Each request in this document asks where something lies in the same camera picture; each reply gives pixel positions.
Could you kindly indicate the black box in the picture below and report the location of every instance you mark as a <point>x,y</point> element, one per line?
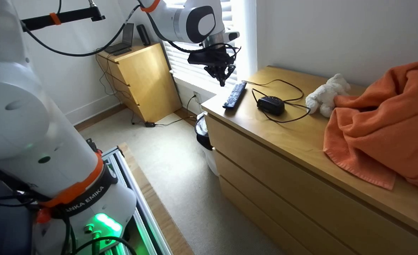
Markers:
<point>143,34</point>

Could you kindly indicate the black remote control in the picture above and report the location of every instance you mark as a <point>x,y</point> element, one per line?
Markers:
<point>234,96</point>

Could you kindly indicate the white window blinds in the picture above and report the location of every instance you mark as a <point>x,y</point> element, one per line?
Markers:
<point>184,68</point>

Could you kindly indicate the black power adapter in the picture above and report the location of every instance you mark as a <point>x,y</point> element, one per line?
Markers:
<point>270,105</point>

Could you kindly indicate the large wooden dresser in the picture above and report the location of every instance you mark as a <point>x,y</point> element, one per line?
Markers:
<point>287,179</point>

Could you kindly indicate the black and white bin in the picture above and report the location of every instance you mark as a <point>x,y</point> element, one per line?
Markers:
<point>202,132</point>

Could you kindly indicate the small wooden dresser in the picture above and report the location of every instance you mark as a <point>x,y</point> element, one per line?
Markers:
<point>144,82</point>

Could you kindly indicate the black camera mount rod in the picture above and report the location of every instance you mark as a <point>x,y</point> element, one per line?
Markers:
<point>61,17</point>

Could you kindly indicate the white plush toy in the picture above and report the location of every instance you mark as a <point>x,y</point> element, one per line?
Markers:
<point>326,94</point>

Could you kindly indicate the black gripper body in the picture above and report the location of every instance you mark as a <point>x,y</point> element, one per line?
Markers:
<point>212,57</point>

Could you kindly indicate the orange blanket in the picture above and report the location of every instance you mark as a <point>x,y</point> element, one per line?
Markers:
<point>387,128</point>

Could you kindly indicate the grey laptop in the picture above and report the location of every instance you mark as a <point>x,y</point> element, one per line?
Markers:
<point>119,47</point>

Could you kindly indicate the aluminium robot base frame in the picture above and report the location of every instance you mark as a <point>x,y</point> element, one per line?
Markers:
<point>137,203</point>

